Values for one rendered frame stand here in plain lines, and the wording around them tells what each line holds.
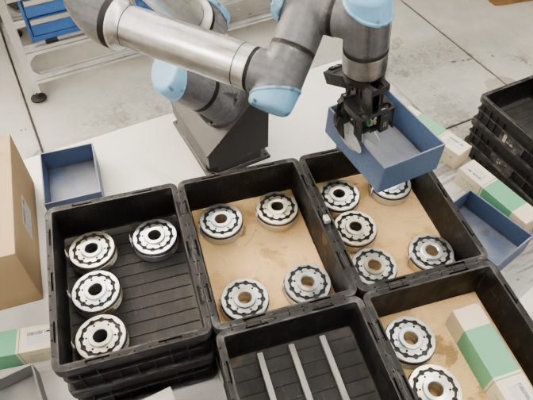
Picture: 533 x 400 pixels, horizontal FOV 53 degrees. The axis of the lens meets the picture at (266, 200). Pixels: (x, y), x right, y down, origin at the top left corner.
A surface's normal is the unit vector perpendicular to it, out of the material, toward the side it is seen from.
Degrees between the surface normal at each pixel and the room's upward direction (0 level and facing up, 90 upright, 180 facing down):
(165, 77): 51
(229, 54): 34
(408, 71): 0
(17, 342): 0
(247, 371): 0
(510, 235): 90
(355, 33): 96
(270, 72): 39
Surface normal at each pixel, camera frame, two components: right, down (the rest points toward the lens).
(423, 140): -0.88, 0.34
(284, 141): 0.00, -0.64
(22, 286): 0.31, 0.73
